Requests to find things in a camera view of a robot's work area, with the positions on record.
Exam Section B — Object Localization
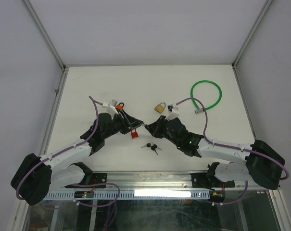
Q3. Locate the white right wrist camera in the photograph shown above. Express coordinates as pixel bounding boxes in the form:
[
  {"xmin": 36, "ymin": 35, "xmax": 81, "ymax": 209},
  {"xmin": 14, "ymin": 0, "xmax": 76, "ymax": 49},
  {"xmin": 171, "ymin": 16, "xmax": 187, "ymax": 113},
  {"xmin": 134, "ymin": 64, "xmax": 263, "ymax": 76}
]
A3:
[{"xmin": 165, "ymin": 103, "xmax": 180, "ymax": 121}]

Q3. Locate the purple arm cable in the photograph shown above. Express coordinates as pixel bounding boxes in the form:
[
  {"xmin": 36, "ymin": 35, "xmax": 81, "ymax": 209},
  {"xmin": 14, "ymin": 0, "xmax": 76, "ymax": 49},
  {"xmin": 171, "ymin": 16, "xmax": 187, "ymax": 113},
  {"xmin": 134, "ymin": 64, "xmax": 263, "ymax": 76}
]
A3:
[
  {"xmin": 175, "ymin": 97, "xmax": 290, "ymax": 206},
  {"xmin": 16, "ymin": 95, "xmax": 122, "ymax": 231}
]

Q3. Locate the green cable lock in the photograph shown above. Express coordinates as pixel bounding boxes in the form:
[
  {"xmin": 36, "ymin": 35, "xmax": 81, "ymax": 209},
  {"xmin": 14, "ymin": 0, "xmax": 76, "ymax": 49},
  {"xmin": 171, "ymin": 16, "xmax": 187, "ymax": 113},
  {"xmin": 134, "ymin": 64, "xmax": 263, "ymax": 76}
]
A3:
[{"xmin": 190, "ymin": 80, "xmax": 223, "ymax": 110}]

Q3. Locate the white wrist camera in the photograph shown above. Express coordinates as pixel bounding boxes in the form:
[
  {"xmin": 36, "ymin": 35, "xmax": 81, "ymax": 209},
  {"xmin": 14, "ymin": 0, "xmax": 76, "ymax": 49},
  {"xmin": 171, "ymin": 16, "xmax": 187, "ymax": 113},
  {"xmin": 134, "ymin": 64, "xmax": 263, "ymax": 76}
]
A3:
[
  {"xmin": 165, "ymin": 103, "xmax": 180, "ymax": 121},
  {"xmin": 102, "ymin": 100, "xmax": 118, "ymax": 116}
]

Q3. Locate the black head key right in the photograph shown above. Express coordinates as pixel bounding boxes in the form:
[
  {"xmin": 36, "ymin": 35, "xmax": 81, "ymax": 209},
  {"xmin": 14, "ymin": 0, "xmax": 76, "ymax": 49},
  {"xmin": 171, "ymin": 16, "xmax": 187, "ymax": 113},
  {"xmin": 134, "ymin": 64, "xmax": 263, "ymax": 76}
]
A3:
[{"xmin": 151, "ymin": 144, "xmax": 162, "ymax": 155}]

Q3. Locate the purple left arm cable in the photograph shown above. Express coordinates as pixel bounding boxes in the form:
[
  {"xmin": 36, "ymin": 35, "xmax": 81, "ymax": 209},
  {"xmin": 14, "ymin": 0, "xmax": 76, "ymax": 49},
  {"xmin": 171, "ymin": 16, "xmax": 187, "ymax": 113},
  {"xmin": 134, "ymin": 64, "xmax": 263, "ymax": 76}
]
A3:
[{"xmin": 16, "ymin": 95, "xmax": 122, "ymax": 231}]

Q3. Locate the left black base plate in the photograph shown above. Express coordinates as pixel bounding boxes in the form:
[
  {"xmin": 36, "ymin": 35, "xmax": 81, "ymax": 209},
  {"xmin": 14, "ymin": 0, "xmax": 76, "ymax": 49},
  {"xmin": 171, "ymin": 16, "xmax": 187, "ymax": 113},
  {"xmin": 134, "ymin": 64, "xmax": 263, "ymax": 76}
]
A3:
[{"xmin": 65, "ymin": 172, "xmax": 107, "ymax": 188}]

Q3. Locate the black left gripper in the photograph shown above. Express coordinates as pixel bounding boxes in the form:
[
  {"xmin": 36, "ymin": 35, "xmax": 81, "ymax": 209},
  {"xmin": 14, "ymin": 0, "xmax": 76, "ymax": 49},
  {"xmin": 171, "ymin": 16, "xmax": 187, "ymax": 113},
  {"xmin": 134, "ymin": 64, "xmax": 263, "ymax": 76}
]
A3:
[{"xmin": 102, "ymin": 109, "xmax": 143, "ymax": 140}]

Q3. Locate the white perforated cable duct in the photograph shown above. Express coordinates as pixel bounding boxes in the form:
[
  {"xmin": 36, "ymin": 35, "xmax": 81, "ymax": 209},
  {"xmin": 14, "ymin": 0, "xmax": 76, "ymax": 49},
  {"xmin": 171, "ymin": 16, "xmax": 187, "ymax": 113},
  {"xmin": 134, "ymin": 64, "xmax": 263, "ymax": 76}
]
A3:
[{"xmin": 44, "ymin": 189, "xmax": 210, "ymax": 201}]

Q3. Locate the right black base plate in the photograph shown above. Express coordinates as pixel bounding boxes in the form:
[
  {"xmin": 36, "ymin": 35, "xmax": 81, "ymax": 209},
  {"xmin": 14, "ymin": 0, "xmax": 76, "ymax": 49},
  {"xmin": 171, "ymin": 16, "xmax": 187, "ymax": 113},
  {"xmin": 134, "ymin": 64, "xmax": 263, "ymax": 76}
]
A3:
[{"xmin": 191, "ymin": 172, "xmax": 235, "ymax": 190}]

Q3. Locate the red cable padlock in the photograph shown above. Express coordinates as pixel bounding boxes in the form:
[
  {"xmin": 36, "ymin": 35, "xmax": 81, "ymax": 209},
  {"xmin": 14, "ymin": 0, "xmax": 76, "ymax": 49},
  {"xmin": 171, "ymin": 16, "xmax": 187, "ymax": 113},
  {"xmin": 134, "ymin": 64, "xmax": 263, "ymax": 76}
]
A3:
[{"xmin": 131, "ymin": 129, "xmax": 139, "ymax": 140}]

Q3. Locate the brass padlock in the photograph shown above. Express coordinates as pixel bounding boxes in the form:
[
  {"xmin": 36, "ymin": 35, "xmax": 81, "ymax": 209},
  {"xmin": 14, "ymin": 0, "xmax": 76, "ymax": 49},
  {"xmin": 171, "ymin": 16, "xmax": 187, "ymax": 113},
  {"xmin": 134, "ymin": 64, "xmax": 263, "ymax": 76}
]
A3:
[{"xmin": 154, "ymin": 102, "xmax": 167, "ymax": 114}]

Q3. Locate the black head key left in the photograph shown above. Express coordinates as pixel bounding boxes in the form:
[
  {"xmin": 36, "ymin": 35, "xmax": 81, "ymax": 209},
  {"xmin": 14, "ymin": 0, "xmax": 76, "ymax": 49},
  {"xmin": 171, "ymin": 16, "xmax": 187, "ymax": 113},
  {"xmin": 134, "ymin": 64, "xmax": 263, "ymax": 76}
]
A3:
[{"xmin": 141, "ymin": 143, "xmax": 152, "ymax": 148}]

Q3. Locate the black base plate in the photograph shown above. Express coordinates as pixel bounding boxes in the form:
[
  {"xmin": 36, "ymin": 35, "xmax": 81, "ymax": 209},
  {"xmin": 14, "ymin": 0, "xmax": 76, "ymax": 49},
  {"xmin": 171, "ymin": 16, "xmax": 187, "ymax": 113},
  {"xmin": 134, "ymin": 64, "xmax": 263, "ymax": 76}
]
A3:
[
  {"xmin": 191, "ymin": 172, "xmax": 235, "ymax": 190},
  {"xmin": 65, "ymin": 172, "xmax": 107, "ymax": 188}
]

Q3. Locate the orange black padlock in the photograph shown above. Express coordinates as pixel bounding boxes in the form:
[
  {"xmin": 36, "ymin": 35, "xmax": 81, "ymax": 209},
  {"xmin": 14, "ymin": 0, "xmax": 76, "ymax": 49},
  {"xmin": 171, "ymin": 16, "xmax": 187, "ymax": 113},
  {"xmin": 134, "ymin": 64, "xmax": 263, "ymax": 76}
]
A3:
[{"xmin": 115, "ymin": 102, "xmax": 125, "ymax": 113}]

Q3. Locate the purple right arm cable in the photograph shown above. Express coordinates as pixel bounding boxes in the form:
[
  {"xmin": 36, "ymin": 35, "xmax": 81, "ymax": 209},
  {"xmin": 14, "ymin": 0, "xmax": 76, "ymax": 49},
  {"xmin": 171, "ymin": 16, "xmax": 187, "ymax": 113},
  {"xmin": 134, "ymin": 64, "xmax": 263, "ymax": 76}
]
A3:
[{"xmin": 175, "ymin": 97, "xmax": 290, "ymax": 206}]

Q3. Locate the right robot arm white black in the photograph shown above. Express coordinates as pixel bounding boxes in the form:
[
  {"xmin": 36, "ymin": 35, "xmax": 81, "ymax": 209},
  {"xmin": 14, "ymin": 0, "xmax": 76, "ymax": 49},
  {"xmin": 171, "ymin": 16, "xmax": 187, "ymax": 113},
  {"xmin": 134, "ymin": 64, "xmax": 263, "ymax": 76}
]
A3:
[{"xmin": 145, "ymin": 115, "xmax": 285, "ymax": 190}]

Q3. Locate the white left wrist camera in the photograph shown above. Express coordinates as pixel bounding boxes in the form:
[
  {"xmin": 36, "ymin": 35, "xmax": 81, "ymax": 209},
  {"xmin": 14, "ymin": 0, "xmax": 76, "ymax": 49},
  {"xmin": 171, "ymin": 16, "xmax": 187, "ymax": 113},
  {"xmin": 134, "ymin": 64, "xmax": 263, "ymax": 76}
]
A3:
[{"xmin": 102, "ymin": 100, "xmax": 118, "ymax": 116}]

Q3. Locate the black head key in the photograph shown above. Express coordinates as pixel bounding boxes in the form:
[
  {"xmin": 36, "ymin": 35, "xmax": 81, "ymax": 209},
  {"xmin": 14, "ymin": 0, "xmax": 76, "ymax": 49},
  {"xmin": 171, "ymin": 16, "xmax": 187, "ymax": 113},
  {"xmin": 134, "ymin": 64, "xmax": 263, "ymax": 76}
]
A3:
[
  {"xmin": 151, "ymin": 144, "xmax": 162, "ymax": 155},
  {"xmin": 141, "ymin": 143, "xmax": 152, "ymax": 148}
]

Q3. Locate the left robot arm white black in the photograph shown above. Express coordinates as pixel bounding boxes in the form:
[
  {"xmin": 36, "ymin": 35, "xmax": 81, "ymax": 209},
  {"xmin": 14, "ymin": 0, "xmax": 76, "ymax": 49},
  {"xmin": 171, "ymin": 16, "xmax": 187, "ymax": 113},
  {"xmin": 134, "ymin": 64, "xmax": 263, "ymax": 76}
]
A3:
[{"xmin": 11, "ymin": 111, "xmax": 143, "ymax": 205}]

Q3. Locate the aluminium mounting rail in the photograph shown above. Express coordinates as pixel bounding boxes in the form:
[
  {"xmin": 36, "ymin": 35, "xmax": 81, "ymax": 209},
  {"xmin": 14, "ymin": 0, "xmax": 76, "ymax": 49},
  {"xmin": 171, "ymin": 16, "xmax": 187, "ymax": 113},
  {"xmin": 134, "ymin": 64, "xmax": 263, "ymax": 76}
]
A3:
[{"xmin": 39, "ymin": 170, "xmax": 282, "ymax": 193}]

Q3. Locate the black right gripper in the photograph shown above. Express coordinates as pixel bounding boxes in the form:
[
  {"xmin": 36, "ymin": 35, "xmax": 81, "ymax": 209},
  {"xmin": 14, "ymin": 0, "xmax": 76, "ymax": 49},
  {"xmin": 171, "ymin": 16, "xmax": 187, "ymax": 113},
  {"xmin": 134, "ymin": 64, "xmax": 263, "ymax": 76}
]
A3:
[{"xmin": 145, "ymin": 115, "xmax": 181, "ymax": 148}]

